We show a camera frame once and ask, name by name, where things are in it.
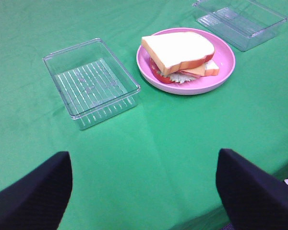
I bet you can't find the yellow cheese slice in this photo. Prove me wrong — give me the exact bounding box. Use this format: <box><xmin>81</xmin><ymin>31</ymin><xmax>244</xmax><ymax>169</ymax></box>
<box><xmin>181</xmin><ymin>64</ymin><xmax>205</xmax><ymax>76</ymax></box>

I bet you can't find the clear plastic tray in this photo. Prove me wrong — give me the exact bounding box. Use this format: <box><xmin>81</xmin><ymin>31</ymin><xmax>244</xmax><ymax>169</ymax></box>
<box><xmin>43</xmin><ymin>38</ymin><xmax>140</xmax><ymax>130</ymax></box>
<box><xmin>192</xmin><ymin>0</ymin><xmax>288</xmax><ymax>51</ymax></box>

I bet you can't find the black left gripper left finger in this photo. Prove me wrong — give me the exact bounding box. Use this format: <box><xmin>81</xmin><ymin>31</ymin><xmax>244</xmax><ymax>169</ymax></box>
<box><xmin>0</xmin><ymin>151</ymin><xmax>73</xmax><ymax>230</ymax></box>

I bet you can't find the green lettuce leaf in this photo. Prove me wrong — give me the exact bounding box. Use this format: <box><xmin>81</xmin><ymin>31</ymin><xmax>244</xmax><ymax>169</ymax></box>
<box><xmin>162</xmin><ymin>72</ymin><xmax>196</xmax><ymax>84</ymax></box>

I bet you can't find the pink round plate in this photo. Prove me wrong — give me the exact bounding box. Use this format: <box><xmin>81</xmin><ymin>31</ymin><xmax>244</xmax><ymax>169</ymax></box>
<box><xmin>136</xmin><ymin>27</ymin><xmax>236</xmax><ymax>95</ymax></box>

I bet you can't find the left clear plastic tray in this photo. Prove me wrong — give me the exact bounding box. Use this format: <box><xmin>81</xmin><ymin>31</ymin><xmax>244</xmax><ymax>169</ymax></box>
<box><xmin>43</xmin><ymin>38</ymin><xmax>140</xmax><ymax>130</ymax></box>

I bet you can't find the bread slice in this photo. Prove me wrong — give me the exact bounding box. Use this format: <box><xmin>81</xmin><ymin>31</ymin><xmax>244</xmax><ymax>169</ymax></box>
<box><xmin>141</xmin><ymin>31</ymin><xmax>215</xmax><ymax>75</ymax></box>
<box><xmin>204</xmin><ymin>60</ymin><xmax>219</xmax><ymax>76</ymax></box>

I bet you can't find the right clear plastic tray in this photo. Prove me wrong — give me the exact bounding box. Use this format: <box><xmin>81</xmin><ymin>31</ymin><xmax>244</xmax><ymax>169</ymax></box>
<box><xmin>192</xmin><ymin>0</ymin><xmax>288</xmax><ymax>51</ymax></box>

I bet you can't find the red tomato slice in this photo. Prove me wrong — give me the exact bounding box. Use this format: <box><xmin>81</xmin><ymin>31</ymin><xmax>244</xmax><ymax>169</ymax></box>
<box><xmin>149</xmin><ymin>58</ymin><xmax>174</xmax><ymax>84</ymax></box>

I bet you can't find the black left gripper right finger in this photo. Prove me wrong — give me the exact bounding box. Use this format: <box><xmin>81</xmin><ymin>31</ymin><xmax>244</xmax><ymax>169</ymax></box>
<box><xmin>216</xmin><ymin>149</ymin><xmax>288</xmax><ymax>230</ymax></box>

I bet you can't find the bacon strip from tray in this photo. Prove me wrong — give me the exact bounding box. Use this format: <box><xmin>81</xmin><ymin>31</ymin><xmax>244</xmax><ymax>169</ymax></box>
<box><xmin>177</xmin><ymin>71</ymin><xmax>201</xmax><ymax>78</ymax></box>

